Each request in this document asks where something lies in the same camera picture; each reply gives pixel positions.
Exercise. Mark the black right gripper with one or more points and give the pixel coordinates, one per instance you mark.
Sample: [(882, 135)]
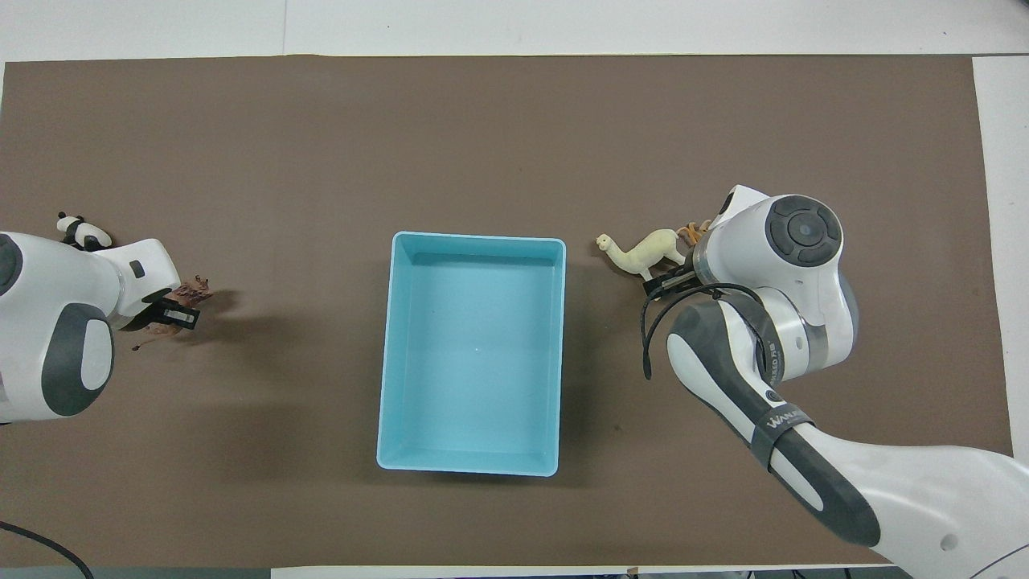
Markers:
[(679, 281)]

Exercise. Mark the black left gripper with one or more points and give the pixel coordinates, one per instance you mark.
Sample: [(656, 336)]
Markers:
[(149, 315)]

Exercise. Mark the brown lion toy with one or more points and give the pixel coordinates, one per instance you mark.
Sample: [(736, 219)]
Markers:
[(197, 289)]

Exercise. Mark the cream alpaca toy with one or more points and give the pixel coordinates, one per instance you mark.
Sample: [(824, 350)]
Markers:
[(647, 249)]

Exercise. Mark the orange striped tiger toy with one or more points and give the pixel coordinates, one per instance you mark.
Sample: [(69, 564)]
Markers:
[(693, 233)]

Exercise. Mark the black and white panda toy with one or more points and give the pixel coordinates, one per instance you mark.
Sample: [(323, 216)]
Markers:
[(90, 235)]

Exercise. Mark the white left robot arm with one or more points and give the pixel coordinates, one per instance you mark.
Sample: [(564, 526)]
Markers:
[(48, 297)]

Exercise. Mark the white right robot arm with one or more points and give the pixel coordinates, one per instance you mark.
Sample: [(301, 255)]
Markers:
[(804, 281)]

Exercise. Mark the light blue storage box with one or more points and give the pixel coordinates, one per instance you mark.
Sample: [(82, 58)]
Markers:
[(474, 362)]

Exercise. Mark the brown table mat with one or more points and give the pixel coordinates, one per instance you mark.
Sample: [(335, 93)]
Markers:
[(514, 145)]

